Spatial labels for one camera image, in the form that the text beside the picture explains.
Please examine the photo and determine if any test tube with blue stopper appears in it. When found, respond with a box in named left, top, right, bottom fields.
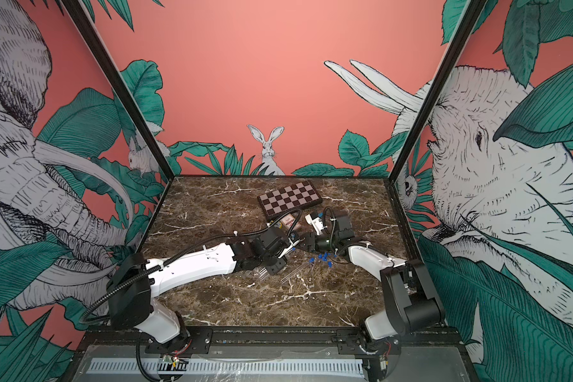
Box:
left=281, top=259, right=315, bottom=284
left=253, top=267, right=270, bottom=282

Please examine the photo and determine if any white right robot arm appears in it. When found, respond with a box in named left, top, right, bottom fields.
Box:
left=300, top=213, right=445, bottom=341

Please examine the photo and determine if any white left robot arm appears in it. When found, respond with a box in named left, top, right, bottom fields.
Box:
left=108, top=227, right=296, bottom=351

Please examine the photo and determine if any playing card box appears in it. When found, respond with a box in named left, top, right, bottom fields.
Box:
left=280, top=214, right=295, bottom=229

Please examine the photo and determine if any folding chess board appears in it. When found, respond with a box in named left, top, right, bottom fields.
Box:
left=257, top=180, right=323, bottom=221

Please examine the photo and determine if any white perforated strip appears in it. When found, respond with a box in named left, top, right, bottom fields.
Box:
left=85, top=357, right=366, bottom=377

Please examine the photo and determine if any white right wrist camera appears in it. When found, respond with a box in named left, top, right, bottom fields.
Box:
left=305, top=213, right=326, bottom=236

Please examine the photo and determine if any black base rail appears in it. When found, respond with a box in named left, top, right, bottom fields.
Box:
left=73, top=326, right=466, bottom=361

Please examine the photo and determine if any black corner frame post right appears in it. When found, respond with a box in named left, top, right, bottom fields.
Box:
left=388, top=0, right=486, bottom=186

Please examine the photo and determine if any black corner frame post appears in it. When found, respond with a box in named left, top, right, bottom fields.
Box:
left=60, top=0, right=175, bottom=182
left=388, top=0, right=486, bottom=186

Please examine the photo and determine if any black corner frame post left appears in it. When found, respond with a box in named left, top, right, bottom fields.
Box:
left=60, top=0, right=175, bottom=182

